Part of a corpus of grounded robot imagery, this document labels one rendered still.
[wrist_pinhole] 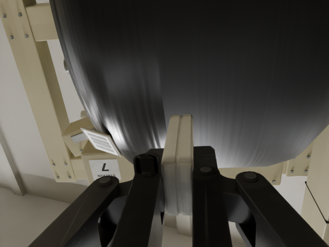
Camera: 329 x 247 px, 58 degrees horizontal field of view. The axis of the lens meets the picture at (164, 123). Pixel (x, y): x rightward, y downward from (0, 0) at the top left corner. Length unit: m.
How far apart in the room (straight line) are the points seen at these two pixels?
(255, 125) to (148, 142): 0.12
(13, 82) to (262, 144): 6.64
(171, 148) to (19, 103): 6.94
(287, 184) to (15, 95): 5.59
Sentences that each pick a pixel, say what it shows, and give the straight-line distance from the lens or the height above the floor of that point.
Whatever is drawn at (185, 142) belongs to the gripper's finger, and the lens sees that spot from 0.16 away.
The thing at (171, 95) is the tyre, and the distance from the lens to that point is 0.28.
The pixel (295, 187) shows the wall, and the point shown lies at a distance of 5.47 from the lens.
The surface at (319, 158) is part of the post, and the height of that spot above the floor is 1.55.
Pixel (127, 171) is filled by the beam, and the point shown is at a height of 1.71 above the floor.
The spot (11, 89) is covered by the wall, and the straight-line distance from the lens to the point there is 7.03.
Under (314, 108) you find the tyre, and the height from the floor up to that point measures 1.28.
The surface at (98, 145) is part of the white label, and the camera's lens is 0.40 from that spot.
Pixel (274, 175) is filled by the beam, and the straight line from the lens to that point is 0.97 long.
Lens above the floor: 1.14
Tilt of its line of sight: 29 degrees up
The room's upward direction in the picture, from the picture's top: 174 degrees clockwise
